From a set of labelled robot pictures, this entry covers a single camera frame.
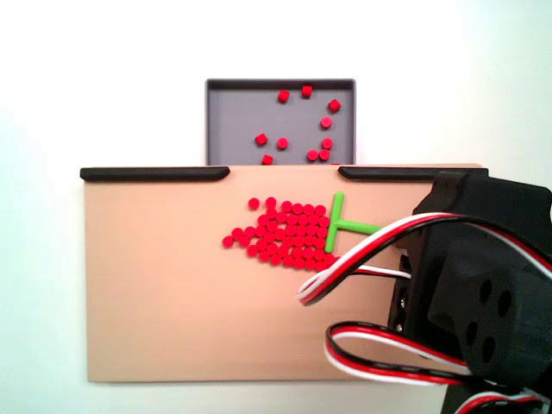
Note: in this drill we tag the green T-shaped pusher tool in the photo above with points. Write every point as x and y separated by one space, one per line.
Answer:
334 224

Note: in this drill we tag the red cylindrical granule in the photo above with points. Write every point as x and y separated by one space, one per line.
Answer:
282 143
252 250
267 160
321 266
287 261
228 241
306 91
309 264
254 202
327 143
326 122
312 155
237 233
264 256
298 262
244 241
334 105
324 154
276 259
283 95
261 139

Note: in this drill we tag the grey tray container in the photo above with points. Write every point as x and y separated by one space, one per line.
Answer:
233 121

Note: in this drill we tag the beige board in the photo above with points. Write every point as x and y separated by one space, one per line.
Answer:
151 280

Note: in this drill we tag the black edge rail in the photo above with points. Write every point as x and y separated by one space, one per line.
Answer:
379 173
151 174

